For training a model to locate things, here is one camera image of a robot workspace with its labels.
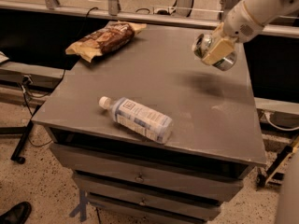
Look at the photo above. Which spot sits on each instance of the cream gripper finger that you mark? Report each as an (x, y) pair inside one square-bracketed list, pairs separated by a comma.
[(218, 32)]

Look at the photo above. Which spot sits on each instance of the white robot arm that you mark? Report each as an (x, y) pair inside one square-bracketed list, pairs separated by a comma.
[(241, 24)]

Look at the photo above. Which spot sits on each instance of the yellow black stand leg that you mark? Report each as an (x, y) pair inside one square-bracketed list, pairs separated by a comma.
[(272, 176)]

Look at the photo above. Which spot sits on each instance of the grey drawer cabinet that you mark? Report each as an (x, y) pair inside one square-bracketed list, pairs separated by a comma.
[(215, 141)]

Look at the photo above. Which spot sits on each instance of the white power strip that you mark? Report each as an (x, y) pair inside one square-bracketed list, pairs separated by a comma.
[(164, 10)]

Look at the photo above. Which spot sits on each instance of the clear plastic water bottle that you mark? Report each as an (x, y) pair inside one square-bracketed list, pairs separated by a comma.
[(141, 119)]

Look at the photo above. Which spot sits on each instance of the silver green 7up can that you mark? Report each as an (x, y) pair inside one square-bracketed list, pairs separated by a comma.
[(224, 64)]

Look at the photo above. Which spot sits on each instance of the black shoe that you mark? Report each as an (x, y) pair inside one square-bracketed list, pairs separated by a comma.
[(18, 214)]

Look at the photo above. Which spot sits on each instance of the brown chip bag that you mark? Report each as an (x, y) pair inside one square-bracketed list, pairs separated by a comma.
[(103, 41)]

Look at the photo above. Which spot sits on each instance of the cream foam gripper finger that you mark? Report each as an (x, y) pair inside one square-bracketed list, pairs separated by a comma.
[(216, 48)]

